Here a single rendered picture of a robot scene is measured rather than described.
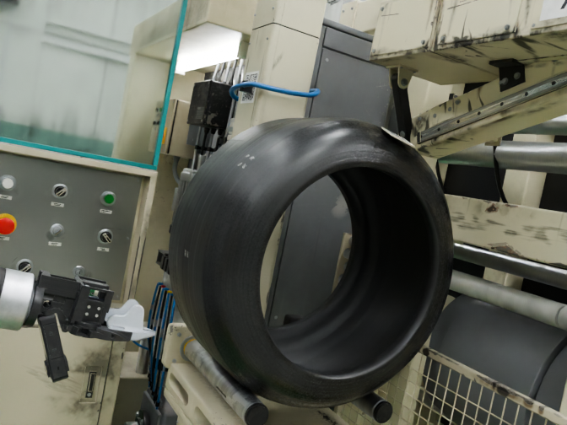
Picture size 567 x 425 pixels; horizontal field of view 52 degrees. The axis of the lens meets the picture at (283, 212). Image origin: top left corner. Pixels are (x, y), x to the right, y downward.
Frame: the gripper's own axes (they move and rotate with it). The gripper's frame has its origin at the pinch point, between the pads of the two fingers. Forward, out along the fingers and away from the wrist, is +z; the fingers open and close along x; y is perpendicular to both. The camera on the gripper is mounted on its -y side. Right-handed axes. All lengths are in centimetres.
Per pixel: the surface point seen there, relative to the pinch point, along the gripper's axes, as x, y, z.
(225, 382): 0.3, -6.2, 17.7
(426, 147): 13, 53, 59
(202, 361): 12.3, -6.7, 17.5
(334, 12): 866, 425, 472
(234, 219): -9.7, 24.0, 5.0
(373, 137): -10, 45, 26
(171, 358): 23.3, -10.6, 15.5
